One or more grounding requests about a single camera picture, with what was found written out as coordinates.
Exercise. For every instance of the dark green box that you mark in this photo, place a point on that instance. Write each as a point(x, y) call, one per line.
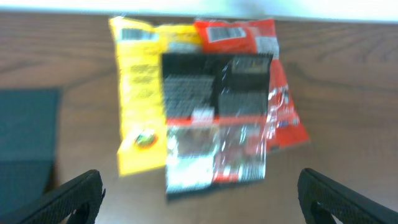
point(28, 141)

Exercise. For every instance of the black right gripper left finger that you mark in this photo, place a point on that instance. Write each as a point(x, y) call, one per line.
point(76, 201)

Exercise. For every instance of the red snack bag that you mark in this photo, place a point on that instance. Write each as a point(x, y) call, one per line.
point(259, 37)

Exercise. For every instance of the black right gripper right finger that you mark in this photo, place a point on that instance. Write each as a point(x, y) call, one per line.
point(323, 200)

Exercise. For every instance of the yellow snack bag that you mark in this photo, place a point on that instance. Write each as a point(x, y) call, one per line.
point(139, 47)

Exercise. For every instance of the black clear jerky bag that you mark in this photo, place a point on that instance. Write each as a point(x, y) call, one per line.
point(216, 108)

